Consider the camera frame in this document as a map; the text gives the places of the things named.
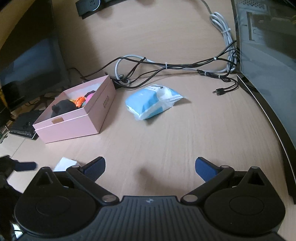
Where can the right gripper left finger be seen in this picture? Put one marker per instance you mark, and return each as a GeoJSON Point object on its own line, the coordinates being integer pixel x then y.
{"type": "Point", "coordinates": [84, 178]}

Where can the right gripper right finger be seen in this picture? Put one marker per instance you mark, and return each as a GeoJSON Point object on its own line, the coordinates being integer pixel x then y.
{"type": "Point", "coordinates": [215, 178]}

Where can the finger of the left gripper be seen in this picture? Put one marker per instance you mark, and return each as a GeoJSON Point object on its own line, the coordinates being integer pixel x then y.
{"type": "Point", "coordinates": [24, 166]}

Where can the white adapter box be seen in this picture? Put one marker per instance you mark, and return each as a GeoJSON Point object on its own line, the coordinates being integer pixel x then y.
{"type": "Point", "coordinates": [63, 164]}

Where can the black plush toy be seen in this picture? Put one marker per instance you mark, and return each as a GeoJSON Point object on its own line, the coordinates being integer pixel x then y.
{"type": "Point", "coordinates": [62, 107]}

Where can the orange plastic pumpkin toy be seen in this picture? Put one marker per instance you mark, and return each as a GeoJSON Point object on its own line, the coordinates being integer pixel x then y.
{"type": "Point", "coordinates": [79, 102]}

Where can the pink pig toy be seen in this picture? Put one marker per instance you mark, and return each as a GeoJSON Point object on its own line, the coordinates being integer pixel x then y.
{"type": "Point", "coordinates": [89, 95]}

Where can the black keyboard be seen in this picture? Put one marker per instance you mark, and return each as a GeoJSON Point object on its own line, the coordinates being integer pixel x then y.
{"type": "Point", "coordinates": [23, 125]}

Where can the pink cardboard box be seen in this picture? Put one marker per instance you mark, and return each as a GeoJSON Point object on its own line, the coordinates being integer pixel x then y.
{"type": "Point", "coordinates": [83, 121]}

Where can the black power plug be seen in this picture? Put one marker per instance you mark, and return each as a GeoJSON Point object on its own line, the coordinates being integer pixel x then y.
{"type": "Point", "coordinates": [219, 91]}

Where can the blue tissue pack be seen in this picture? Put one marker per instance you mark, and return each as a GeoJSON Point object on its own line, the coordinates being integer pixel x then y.
{"type": "Point", "coordinates": [152, 100]}

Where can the black monitor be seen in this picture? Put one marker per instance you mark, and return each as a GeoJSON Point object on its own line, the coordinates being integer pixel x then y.
{"type": "Point", "coordinates": [31, 60]}

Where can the computer case glass panel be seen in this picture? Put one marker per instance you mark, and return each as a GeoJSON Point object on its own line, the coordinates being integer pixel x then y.
{"type": "Point", "coordinates": [265, 32]}

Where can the black speaker device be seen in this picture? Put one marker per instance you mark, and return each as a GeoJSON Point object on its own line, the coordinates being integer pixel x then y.
{"type": "Point", "coordinates": [85, 7]}

